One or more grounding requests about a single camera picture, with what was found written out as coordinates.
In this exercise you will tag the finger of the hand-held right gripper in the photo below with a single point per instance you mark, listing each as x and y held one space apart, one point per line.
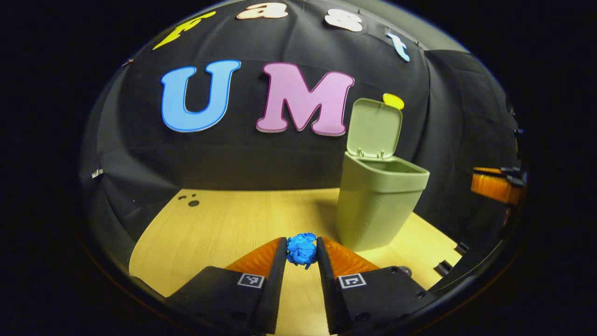
489 186

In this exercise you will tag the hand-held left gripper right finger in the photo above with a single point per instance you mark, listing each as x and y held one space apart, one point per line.
326 294

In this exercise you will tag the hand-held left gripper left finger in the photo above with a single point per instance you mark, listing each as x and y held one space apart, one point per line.
275 289

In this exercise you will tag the blue paper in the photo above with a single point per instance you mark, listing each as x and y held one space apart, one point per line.
301 249

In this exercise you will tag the green desktop garbage bin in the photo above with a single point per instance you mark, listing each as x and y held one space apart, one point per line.
373 210

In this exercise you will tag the wooden desktop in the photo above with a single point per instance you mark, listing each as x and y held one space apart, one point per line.
224 224

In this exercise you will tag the black table edge clamp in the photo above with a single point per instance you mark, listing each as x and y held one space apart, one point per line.
443 268
461 248

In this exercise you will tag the black backdrop cloth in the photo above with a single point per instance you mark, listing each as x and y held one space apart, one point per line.
280 158

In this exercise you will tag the silver cloth clip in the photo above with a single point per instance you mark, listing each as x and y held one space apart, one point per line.
97 173

